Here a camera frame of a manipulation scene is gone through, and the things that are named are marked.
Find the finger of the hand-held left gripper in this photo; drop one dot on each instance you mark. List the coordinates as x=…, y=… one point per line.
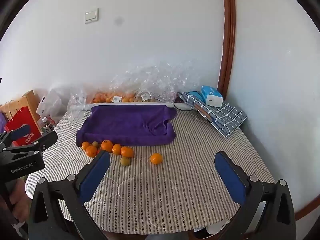
x=48, y=140
x=21, y=131

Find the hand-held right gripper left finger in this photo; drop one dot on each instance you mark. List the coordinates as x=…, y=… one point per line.
x=96, y=175

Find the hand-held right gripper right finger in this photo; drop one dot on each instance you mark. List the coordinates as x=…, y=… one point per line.
x=230, y=177

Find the small green fruit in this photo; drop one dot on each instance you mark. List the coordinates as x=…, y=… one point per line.
x=125, y=161
x=95, y=144

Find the purple towel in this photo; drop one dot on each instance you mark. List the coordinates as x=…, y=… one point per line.
x=125, y=125

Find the white tray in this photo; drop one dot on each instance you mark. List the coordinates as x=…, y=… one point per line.
x=150, y=103

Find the person's left hand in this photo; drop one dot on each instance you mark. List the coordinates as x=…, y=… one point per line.
x=22, y=200

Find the red paper bag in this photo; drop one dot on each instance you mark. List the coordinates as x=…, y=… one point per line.
x=22, y=117

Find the plastic bottle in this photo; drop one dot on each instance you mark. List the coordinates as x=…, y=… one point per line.
x=46, y=126

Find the small red tomato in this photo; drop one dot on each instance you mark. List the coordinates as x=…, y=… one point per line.
x=98, y=151

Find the orange with stem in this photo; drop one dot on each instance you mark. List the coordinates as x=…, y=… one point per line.
x=107, y=146

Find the wooden furniture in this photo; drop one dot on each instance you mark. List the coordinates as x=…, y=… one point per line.
x=30, y=97

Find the white plastic bag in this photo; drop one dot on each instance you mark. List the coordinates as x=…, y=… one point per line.
x=50, y=102

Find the small crumpled clear plastic bag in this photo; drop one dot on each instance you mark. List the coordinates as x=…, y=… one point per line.
x=77, y=102

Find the grey checked cloth bag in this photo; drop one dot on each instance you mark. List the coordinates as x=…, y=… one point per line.
x=225, y=120

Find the striped quilt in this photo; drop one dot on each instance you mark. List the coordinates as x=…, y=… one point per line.
x=162, y=192

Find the clear plastic bag of oranges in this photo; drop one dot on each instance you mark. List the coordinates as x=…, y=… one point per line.
x=107, y=96

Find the blue and white tissue pack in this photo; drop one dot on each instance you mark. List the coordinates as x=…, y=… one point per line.
x=212, y=97

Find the white round plate black rim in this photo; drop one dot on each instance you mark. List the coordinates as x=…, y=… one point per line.
x=182, y=107

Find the light blue packet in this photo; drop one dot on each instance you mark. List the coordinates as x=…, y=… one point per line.
x=193, y=94

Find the large crumpled clear plastic bag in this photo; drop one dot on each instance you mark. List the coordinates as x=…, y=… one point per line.
x=162, y=80

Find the white light switch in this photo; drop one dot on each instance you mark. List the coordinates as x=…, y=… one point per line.
x=91, y=15

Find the wooden door frame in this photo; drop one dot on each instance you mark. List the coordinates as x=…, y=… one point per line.
x=228, y=30

